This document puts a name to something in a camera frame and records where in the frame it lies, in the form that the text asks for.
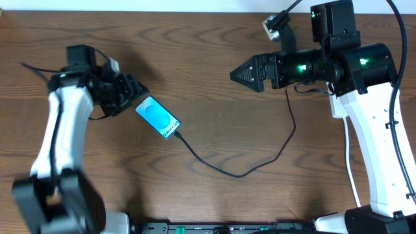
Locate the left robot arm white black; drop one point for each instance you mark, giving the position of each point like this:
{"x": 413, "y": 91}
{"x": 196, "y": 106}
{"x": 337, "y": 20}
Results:
{"x": 57, "y": 197}

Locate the white power strip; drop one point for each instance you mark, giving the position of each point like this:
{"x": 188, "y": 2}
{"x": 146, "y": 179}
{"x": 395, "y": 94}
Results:
{"x": 337, "y": 108}

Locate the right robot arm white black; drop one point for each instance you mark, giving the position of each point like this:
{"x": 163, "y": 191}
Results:
{"x": 366, "y": 81}

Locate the black mounting rail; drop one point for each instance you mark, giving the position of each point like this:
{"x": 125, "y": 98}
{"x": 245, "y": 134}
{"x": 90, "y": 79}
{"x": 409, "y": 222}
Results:
{"x": 227, "y": 228}

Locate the Samsung Galaxy smartphone teal screen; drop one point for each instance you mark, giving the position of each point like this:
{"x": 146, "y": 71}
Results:
{"x": 162, "y": 120}

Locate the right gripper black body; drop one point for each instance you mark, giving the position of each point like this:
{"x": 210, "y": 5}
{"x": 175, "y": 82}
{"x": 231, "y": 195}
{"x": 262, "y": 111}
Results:
{"x": 276, "y": 60}

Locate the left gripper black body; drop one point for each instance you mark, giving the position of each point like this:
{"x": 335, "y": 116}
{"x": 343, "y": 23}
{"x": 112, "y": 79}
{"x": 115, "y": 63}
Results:
{"x": 119, "y": 93}

